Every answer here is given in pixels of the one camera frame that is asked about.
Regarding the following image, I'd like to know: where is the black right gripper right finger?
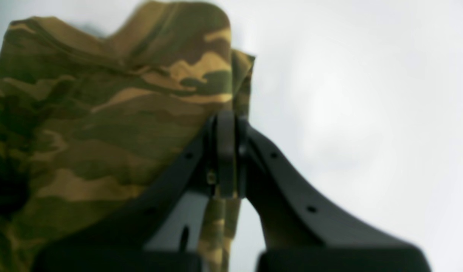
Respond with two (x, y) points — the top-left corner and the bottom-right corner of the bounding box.
(236, 118), (431, 272)

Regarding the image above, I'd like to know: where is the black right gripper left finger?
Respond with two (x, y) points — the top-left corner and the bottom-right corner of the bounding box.
(32, 111), (236, 272)

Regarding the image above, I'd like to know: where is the camouflage t-shirt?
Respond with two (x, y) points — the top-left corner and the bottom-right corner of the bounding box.
(0, 1), (254, 272)

